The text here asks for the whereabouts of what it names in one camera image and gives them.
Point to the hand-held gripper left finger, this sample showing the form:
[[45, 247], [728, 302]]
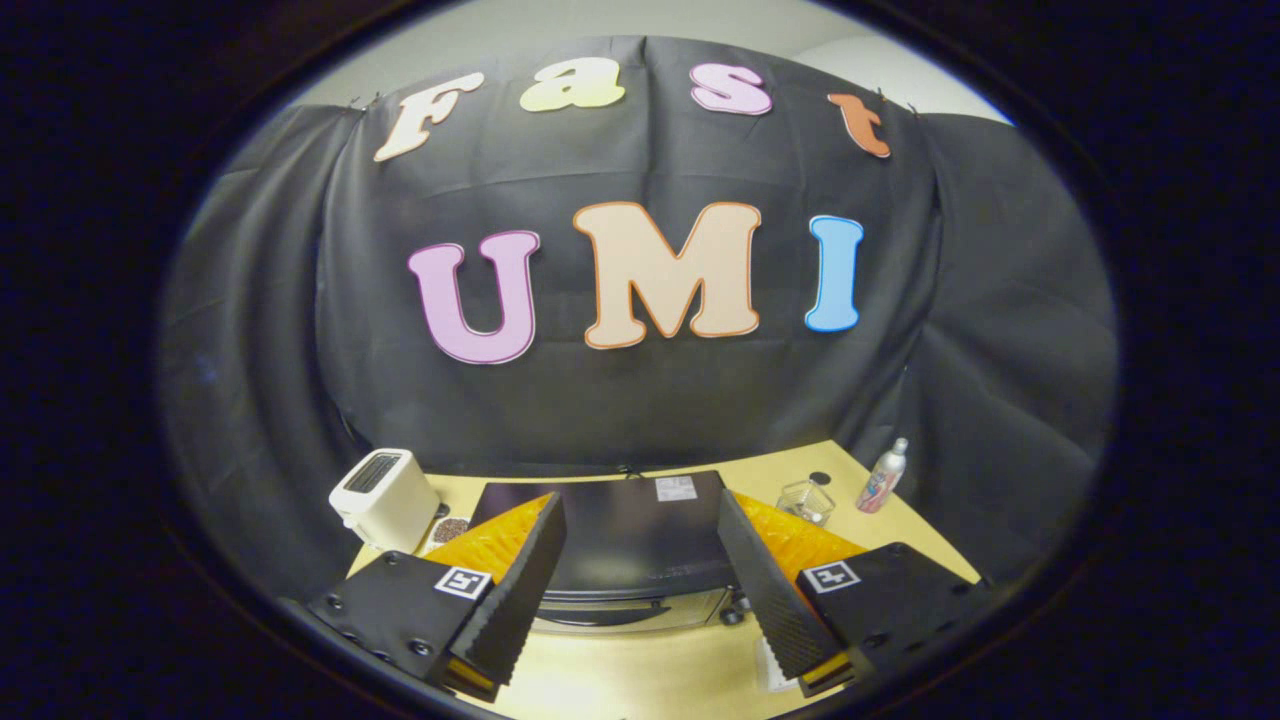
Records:
[[525, 570]]

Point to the small dish of seeds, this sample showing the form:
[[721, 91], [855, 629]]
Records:
[[450, 530]]

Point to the small clear glass cup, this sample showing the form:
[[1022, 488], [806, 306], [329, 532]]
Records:
[[805, 502]]

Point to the white plastic tray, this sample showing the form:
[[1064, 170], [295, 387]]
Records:
[[772, 668]]

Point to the white pop-up toaster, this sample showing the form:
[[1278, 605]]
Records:
[[390, 500]]

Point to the silver spray bottle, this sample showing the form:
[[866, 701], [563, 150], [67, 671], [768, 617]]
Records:
[[882, 482]]

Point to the black toaster oven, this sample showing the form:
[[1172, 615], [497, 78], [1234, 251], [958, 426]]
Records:
[[630, 530]]

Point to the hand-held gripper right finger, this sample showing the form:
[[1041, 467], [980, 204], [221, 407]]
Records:
[[765, 580]]

